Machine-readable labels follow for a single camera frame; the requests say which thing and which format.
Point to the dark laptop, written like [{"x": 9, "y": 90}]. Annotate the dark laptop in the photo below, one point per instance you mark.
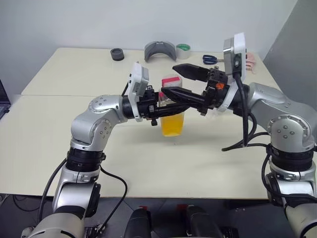
[{"x": 3, "y": 99}]

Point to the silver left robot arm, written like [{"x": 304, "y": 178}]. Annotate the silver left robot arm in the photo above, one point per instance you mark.
[{"x": 81, "y": 124}]

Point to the yellow liquid bottle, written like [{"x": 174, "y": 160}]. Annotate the yellow liquid bottle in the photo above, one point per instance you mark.
[{"x": 172, "y": 125}]

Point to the grey curved plastic shell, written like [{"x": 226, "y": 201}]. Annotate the grey curved plastic shell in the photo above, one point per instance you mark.
[{"x": 148, "y": 52}]

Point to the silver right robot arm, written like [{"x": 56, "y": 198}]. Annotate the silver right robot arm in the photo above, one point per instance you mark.
[{"x": 272, "y": 104}]

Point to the black round cylinder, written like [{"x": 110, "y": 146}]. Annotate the black round cylinder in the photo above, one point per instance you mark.
[{"x": 117, "y": 54}]

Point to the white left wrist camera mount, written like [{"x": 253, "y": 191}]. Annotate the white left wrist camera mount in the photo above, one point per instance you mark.
[{"x": 136, "y": 74}]

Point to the pink soft object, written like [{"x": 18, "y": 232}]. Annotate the pink soft object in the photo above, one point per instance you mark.
[{"x": 250, "y": 65}]

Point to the silver tape roll green core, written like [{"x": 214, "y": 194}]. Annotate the silver tape roll green core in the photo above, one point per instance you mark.
[{"x": 183, "y": 53}]

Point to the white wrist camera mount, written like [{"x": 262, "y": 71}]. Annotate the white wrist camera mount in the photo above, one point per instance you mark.
[
  {"x": 239, "y": 42},
  {"x": 136, "y": 74}
]

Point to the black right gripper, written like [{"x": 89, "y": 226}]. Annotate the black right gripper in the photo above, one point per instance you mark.
[{"x": 215, "y": 94}]

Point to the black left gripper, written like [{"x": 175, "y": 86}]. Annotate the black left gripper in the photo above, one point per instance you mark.
[{"x": 147, "y": 106}]

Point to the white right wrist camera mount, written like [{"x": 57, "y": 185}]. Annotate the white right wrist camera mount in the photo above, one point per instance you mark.
[{"x": 239, "y": 42}]

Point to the dark rounded shape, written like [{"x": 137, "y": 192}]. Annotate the dark rounded shape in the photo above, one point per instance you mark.
[
  {"x": 199, "y": 223},
  {"x": 138, "y": 223}
]

